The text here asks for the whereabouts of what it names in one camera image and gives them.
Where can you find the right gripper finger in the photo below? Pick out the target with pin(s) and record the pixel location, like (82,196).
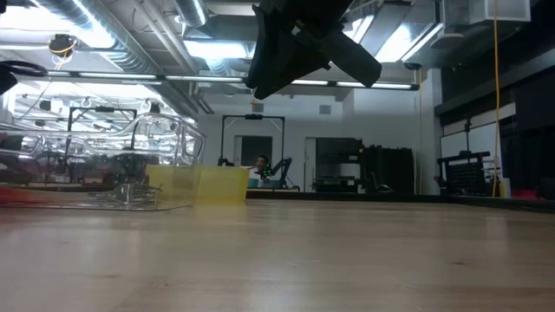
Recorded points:
(299,65)
(269,65)

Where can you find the silver ceiling duct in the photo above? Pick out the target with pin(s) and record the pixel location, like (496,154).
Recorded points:
(193,11)

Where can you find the clear plastic bin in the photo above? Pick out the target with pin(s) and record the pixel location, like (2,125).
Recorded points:
(86,143)

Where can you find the background black robot arm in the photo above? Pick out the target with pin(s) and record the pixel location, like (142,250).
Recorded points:
(282,167)

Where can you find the yellow plastic bin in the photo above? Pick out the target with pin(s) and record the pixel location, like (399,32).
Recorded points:
(221,184)

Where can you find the black rig frame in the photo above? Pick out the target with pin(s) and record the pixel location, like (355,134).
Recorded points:
(252,116)
(104,109)

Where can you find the black cabinet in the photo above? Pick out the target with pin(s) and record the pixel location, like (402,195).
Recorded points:
(386,171)

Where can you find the black pegboard cart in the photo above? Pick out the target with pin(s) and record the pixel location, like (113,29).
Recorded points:
(466,175)

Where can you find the long linear ceiling light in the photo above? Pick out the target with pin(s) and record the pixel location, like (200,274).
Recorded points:
(204,78)

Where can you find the person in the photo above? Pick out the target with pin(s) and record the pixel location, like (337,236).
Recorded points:
(261,162)

